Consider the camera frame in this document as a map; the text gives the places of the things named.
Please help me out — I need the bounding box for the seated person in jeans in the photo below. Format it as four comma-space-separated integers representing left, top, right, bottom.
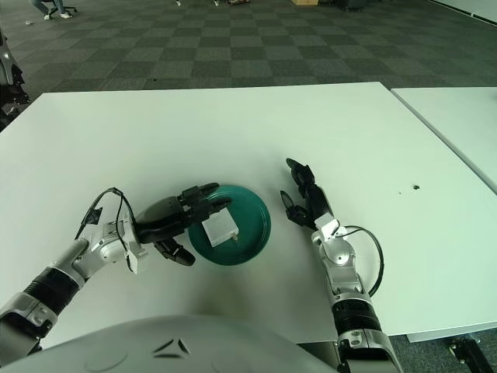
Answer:
30, 0, 77, 20

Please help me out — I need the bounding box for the black table foot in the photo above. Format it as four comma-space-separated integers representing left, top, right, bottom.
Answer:
450, 337, 486, 373

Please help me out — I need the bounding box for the white charger plug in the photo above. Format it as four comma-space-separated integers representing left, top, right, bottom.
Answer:
200, 211, 241, 248

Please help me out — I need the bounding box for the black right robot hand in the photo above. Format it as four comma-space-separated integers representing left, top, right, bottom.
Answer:
279, 158, 337, 230

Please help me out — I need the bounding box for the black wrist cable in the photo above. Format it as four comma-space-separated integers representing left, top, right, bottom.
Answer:
75, 187, 135, 249
337, 225, 384, 298

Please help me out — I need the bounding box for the white neighbouring table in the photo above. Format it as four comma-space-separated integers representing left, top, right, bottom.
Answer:
390, 87, 497, 195

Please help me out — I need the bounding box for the black grey office chair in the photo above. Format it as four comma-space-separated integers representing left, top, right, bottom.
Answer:
0, 26, 30, 129

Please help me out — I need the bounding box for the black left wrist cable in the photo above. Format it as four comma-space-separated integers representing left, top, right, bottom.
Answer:
75, 187, 135, 249

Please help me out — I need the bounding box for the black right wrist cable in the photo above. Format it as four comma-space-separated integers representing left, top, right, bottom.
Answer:
337, 225, 384, 298

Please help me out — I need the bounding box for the grey robot torso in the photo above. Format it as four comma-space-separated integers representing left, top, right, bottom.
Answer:
0, 314, 339, 373

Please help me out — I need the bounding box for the dark green round plate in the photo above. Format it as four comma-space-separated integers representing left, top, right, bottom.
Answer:
187, 184, 273, 267

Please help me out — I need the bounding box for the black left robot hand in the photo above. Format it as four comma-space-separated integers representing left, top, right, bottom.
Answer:
134, 181, 233, 267

